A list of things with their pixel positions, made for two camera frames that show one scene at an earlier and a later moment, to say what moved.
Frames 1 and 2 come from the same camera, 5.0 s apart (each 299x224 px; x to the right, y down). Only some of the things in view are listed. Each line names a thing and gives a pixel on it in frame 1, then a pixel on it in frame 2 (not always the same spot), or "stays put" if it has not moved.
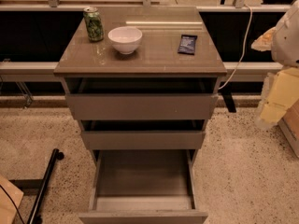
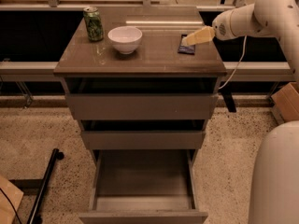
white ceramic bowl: x=125 y=39 stays put
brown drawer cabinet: x=143 y=81 stays put
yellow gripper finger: x=263 y=43 → x=225 y=26
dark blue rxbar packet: x=187 y=45 stays put
